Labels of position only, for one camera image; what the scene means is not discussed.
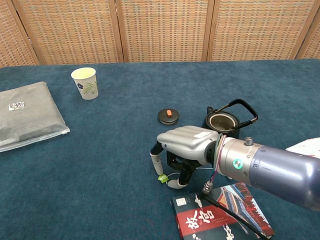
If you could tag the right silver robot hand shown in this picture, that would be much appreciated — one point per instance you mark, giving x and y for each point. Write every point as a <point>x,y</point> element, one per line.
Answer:
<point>187,142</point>

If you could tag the grey tea bag green tag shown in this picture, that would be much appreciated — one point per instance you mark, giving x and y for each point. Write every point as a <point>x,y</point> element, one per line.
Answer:
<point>162,178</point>

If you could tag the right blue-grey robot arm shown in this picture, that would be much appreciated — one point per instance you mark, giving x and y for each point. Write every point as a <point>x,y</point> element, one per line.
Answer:
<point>275,170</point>

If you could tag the black teapot lid orange knob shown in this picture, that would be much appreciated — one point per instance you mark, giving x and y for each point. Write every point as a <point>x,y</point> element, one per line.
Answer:
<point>168,117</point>

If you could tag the black red printed book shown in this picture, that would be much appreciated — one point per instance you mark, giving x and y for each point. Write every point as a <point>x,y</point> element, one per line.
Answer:
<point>197,222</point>

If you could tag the blue carpet table cloth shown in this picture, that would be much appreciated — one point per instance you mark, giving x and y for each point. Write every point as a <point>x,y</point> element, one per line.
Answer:
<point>100,162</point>

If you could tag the white floral paper cup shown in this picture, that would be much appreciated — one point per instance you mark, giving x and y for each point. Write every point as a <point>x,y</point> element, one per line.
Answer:
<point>87,87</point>

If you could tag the woven wicker folding screen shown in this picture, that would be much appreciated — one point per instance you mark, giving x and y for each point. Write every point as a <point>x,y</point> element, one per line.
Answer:
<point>162,30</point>

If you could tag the white pink cloth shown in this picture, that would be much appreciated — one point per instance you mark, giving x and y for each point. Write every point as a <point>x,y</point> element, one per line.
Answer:
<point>310,147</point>

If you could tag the grey plastic zip package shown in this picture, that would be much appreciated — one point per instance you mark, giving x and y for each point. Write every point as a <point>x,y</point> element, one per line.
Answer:
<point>30,117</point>

